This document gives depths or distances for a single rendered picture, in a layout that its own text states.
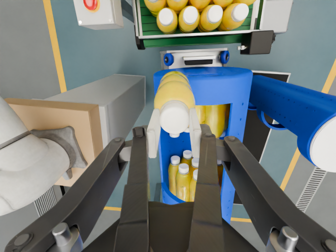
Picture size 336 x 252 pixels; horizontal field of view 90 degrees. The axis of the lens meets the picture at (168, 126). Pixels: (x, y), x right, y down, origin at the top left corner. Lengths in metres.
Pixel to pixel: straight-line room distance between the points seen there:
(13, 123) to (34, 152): 0.10
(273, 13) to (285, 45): 1.03
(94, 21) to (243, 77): 0.42
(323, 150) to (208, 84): 0.61
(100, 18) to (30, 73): 1.65
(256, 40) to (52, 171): 0.77
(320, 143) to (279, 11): 0.52
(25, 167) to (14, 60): 1.71
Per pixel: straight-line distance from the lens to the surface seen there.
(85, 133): 0.69
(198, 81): 0.40
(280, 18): 0.86
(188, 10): 0.56
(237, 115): 0.47
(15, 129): 0.63
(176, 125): 0.22
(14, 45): 2.20
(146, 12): 0.74
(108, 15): 0.56
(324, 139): 0.86
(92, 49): 1.79
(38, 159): 0.63
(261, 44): 0.68
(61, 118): 0.72
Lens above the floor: 1.62
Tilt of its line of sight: 66 degrees down
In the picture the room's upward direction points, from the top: 173 degrees counter-clockwise
